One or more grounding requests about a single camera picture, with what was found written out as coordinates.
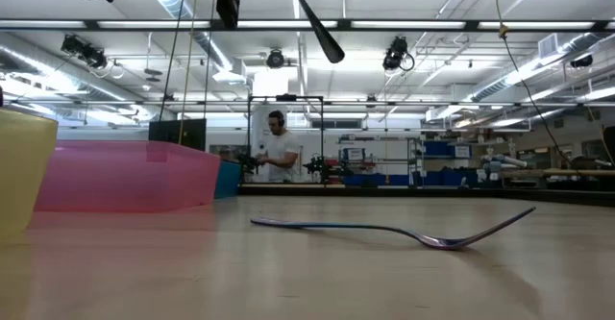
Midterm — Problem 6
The silver ventilation duct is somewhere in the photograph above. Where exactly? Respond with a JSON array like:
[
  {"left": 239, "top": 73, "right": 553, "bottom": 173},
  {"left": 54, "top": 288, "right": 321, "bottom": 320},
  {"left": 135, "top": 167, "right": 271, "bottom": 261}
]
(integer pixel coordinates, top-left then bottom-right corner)
[
  {"left": 0, "top": 45, "right": 160, "bottom": 119},
  {"left": 470, "top": 31, "right": 615, "bottom": 103}
]

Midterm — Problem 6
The wooden workbench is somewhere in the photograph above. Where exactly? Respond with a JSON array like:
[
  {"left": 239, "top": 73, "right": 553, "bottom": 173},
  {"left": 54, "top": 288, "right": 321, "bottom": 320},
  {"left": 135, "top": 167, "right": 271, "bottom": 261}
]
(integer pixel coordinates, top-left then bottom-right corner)
[{"left": 499, "top": 167, "right": 615, "bottom": 180}]

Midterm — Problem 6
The red translucent plastic bin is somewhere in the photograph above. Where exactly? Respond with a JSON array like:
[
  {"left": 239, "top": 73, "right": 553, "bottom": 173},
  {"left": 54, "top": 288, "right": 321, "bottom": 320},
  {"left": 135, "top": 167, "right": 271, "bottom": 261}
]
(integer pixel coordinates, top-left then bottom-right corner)
[{"left": 34, "top": 139, "right": 222, "bottom": 214}]

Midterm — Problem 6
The black aluminium table frame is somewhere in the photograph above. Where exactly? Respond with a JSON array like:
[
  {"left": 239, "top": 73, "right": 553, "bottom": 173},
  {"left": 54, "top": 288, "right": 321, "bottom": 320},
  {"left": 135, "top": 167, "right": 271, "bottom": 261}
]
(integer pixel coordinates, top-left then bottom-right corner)
[{"left": 238, "top": 184, "right": 615, "bottom": 209}]

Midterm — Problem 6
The black station monitor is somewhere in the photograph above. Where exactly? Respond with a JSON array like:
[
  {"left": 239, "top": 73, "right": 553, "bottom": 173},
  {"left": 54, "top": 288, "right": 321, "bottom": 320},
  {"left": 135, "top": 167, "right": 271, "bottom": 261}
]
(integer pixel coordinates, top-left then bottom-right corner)
[{"left": 147, "top": 117, "right": 208, "bottom": 152}]

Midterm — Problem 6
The metal shelf with blue bins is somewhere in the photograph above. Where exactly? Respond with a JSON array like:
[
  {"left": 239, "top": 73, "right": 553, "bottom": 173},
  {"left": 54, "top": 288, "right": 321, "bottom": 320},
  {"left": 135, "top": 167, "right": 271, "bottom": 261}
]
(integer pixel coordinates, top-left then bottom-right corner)
[{"left": 335, "top": 135, "right": 481, "bottom": 187}]

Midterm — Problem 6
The iridescent blue fork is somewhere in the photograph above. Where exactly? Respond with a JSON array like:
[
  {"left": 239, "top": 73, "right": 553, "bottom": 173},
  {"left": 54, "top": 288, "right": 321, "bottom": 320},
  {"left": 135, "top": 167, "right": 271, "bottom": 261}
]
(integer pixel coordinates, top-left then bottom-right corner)
[{"left": 248, "top": 206, "right": 537, "bottom": 252}]

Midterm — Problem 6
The person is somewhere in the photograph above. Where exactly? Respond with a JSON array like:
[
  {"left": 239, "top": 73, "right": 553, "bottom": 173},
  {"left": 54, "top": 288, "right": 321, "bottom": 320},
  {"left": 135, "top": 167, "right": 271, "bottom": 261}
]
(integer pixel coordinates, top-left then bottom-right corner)
[{"left": 254, "top": 110, "right": 303, "bottom": 185}]

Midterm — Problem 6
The black ceiling camera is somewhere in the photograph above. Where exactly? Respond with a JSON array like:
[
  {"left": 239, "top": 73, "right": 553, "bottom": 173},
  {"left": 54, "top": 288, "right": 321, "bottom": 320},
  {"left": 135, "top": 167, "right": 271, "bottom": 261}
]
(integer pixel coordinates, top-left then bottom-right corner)
[
  {"left": 265, "top": 49, "right": 286, "bottom": 70},
  {"left": 60, "top": 34, "right": 110, "bottom": 70},
  {"left": 381, "top": 35, "right": 416, "bottom": 74}
]

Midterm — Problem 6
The blue plastic bin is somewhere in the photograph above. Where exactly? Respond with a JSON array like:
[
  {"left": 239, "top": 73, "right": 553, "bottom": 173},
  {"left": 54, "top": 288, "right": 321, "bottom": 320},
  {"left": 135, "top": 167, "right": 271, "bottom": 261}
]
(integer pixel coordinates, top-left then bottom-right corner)
[{"left": 213, "top": 160, "right": 243, "bottom": 200}]

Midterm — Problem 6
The yellow translucent plastic bin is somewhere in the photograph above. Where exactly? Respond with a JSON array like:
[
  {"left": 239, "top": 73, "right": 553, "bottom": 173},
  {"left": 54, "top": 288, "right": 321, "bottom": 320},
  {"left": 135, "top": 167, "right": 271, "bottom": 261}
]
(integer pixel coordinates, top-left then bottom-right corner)
[{"left": 0, "top": 107, "right": 60, "bottom": 244}]

